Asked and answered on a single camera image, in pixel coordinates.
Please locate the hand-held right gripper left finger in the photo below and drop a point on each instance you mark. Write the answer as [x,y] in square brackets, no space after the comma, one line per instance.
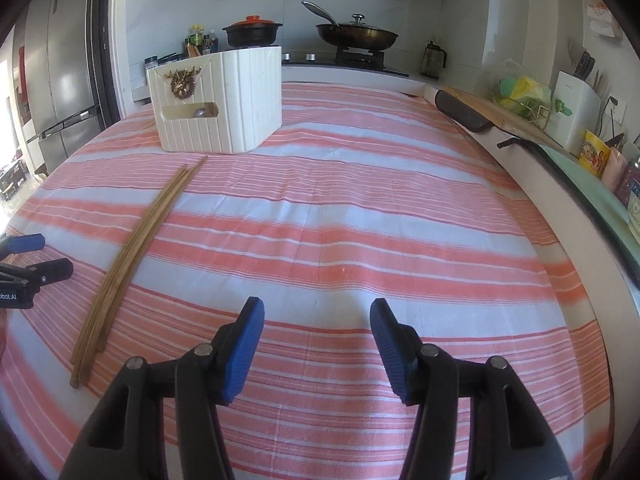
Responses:
[242,355]

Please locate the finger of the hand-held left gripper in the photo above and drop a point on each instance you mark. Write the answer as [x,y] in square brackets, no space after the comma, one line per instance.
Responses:
[50,270]
[25,243]

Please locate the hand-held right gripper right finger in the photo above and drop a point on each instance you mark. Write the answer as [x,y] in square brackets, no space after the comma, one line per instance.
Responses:
[395,355]

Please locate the cream utensil box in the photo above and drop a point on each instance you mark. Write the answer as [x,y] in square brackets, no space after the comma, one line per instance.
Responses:
[235,100]

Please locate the pink striped tablecloth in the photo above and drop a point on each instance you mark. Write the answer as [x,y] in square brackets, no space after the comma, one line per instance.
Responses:
[350,240]

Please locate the red hanging cloth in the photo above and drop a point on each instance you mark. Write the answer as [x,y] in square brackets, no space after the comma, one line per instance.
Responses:
[21,75]

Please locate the grey refrigerator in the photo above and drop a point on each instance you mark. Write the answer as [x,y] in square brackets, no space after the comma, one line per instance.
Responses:
[60,60]

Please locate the row of spice jars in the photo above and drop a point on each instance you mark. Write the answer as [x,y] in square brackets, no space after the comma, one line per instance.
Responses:
[162,60]

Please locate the black pad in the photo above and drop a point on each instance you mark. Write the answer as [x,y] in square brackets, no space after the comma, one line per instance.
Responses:
[460,110]

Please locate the green cutting board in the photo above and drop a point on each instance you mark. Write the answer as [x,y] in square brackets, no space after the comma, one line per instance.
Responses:
[600,200]

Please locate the wooden cutting board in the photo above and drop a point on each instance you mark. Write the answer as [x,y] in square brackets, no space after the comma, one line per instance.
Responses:
[505,120]

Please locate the cluster of sauce bottles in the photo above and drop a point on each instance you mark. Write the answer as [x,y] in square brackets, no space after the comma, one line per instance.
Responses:
[207,40]

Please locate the yellow cup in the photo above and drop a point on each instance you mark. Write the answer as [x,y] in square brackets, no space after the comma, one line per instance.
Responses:
[594,155]

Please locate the pink cup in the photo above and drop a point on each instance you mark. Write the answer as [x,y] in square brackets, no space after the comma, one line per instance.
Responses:
[615,170]

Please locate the glass bottle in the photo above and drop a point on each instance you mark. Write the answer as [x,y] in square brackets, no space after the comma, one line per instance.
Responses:
[630,185]

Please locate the yellow green plastic bag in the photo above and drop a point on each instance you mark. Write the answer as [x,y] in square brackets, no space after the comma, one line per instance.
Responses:
[525,90]

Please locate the glass pitcher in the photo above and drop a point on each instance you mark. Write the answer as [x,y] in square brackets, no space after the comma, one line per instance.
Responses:
[434,60]

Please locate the black gas stove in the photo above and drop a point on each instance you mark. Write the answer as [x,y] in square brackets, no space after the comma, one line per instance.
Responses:
[345,60]

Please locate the white knife block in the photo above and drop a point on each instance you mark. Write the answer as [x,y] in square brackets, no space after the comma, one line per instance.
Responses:
[572,110]

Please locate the black clay pot red lid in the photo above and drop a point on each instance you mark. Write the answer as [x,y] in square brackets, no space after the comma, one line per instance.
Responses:
[252,32]

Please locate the wok with glass lid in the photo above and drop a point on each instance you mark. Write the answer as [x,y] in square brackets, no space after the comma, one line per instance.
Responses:
[357,35]

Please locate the wall socket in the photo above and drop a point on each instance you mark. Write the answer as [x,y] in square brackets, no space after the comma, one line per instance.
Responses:
[616,110]

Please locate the hanging wall calendar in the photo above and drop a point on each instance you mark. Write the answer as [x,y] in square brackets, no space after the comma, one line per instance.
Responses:
[602,20]

